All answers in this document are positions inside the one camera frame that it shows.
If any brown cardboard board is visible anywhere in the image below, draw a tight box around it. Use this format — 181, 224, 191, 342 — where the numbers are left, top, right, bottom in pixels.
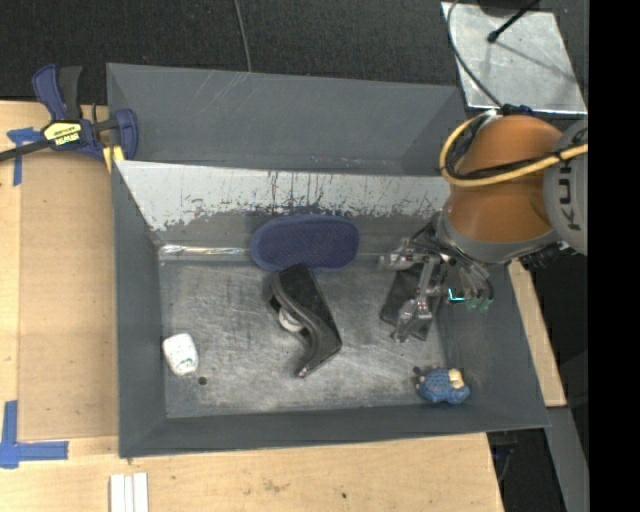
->
17, 149, 121, 442

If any dark blue oval pad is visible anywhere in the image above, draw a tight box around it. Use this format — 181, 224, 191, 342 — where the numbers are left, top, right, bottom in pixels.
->
249, 214, 361, 273

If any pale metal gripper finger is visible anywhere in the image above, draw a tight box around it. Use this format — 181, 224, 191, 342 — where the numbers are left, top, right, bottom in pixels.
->
377, 250, 444, 273
391, 298, 436, 345

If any white dotted small box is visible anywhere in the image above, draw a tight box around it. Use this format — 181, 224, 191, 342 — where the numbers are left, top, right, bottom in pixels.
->
161, 332, 200, 378

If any black curved tool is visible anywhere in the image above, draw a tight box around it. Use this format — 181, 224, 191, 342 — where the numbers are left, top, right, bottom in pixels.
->
268, 263, 344, 379

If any grey metal bin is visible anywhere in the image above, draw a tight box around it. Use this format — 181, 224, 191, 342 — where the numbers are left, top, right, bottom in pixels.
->
105, 62, 552, 459

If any black flat block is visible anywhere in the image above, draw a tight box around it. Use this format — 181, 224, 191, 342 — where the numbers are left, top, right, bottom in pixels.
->
378, 268, 442, 343

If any blue toy animal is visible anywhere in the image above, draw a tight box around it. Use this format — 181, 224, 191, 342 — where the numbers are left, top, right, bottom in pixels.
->
413, 366, 472, 406

